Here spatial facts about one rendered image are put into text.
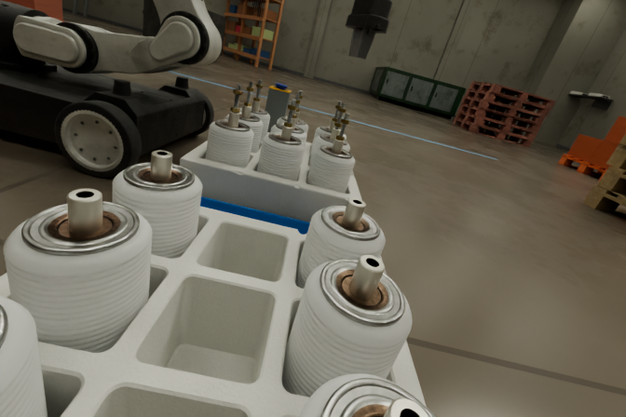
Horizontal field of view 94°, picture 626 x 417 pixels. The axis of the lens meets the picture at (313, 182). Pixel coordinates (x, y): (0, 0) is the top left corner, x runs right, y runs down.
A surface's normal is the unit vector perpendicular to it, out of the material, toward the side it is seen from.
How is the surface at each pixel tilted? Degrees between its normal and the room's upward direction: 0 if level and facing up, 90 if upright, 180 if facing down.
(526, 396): 0
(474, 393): 0
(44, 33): 90
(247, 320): 90
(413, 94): 90
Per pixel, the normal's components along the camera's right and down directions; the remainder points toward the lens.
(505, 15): -0.06, 0.36
